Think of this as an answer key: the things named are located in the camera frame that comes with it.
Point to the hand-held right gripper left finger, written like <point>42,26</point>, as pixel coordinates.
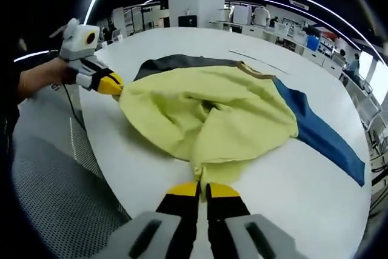
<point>169,225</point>

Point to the person's left hand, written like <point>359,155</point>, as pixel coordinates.
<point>59,69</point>

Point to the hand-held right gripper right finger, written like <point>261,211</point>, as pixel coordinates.
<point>236,228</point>

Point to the blue box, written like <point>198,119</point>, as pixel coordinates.
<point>313,42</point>

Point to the yellow long-sleeved garment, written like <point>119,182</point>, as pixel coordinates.
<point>218,113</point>

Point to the white mesh office chair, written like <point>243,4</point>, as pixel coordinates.
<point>60,180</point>

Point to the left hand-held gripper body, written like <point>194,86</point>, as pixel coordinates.
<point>78,42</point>

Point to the ceiling air vent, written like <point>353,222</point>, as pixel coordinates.
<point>299,5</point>

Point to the long white counter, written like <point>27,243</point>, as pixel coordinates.
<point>303,49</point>

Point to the black square box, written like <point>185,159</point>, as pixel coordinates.
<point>188,21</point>

